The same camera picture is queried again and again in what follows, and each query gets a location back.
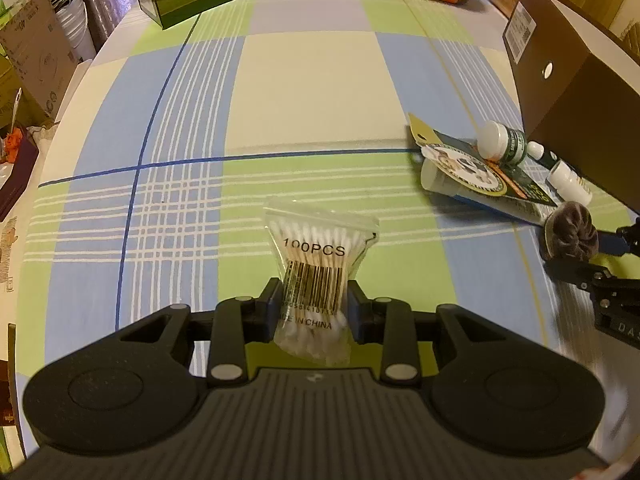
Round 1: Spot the tan cardboard carton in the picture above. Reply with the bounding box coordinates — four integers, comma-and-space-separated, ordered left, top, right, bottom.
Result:
0, 0, 84, 122

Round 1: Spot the small orange object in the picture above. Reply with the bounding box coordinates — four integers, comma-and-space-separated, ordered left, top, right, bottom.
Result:
5, 127, 26, 164

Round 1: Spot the brown cardboard box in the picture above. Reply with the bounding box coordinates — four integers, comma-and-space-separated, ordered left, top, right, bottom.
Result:
502, 0, 640, 212

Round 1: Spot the desktop with checked tablecloth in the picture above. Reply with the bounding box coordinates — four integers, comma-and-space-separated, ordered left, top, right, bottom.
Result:
9, 0, 640, 378

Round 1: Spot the green yellow card packet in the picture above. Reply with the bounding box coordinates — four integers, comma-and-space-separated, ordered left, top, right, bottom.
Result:
407, 112, 559, 209

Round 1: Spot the white cream tube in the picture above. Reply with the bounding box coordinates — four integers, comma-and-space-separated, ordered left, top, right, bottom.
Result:
419, 159, 552, 229

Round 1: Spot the stack of white cups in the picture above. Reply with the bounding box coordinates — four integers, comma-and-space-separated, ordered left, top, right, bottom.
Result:
52, 0, 99, 64

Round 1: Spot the dark brown flat box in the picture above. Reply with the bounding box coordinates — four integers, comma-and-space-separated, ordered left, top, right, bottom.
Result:
0, 135, 42, 222

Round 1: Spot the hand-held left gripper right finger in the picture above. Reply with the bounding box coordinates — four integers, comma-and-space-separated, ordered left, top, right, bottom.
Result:
347, 279, 512, 387

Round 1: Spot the plain white pill bottle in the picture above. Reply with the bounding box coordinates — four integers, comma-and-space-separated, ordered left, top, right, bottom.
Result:
546, 159, 594, 207

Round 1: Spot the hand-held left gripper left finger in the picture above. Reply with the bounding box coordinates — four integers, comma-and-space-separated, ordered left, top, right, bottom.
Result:
119, 277, 285, 387

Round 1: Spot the cotton swab bag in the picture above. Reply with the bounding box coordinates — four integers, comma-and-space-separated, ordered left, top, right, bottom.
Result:
262, 197, 381, 365

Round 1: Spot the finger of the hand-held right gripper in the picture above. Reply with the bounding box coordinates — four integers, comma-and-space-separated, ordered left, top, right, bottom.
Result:
596, 226, 640, 262
543, 258, 609, 292

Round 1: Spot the green label white bottle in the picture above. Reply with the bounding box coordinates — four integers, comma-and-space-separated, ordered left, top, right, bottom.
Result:
477, 120, 529, 165

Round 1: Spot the dark brown scrunchie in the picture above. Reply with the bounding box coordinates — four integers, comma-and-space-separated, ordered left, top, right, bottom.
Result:
542, 201, 600, 263

